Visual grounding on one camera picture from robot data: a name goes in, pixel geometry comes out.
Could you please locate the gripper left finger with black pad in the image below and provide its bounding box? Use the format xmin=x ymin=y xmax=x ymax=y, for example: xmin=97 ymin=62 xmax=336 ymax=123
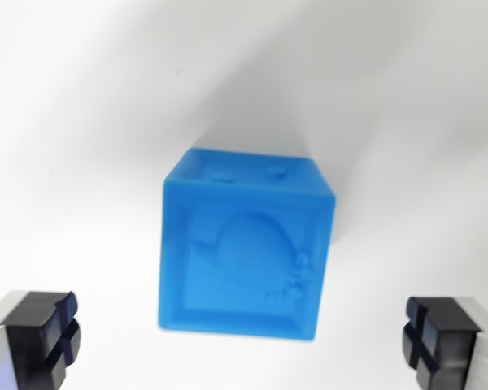
xmin=0 ymin=289 xmax=82 ymax=390

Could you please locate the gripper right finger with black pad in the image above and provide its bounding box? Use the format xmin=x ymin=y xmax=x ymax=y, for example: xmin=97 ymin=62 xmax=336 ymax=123
xmin=401 ymin=295 xmax=488 ymax=390

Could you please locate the blue embossed cube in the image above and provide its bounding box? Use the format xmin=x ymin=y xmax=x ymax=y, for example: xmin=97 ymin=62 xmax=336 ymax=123
xmin=156 ymin=147 xmax=337 ymax=341

